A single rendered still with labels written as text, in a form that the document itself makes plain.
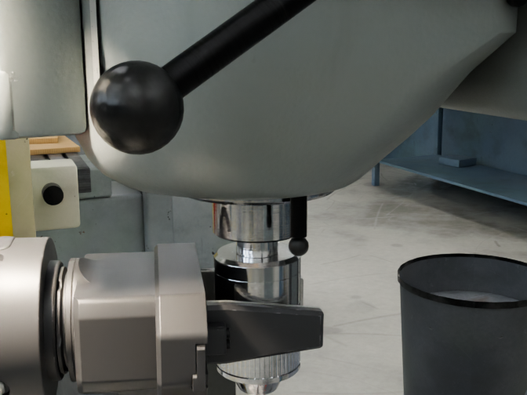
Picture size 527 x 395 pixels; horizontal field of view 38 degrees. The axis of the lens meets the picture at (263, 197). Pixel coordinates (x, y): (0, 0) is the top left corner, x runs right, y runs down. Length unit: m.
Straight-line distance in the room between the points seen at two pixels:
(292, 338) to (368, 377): 2.82
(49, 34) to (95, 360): 0.15
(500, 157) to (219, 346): 6.36
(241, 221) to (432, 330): 1.97
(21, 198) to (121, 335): 1.77
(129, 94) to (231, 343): 0.19
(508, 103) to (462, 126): 6.68
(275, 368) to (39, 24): 0.21
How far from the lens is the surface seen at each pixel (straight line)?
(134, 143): 0.24
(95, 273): 0.42
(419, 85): 0.34
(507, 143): 6.65
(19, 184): 2.14
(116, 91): 0.24
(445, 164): 6.65
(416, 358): 2.43
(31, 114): 0.35
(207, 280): 0.44
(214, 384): 0.75
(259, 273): 0.40
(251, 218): 0.39
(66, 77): 0.35
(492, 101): 0.41
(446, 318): 2.30
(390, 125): 0.35
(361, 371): 3.26
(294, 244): 0.37
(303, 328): 0.40
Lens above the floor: 1.39
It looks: 13 degrees down
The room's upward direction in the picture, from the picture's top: straight up
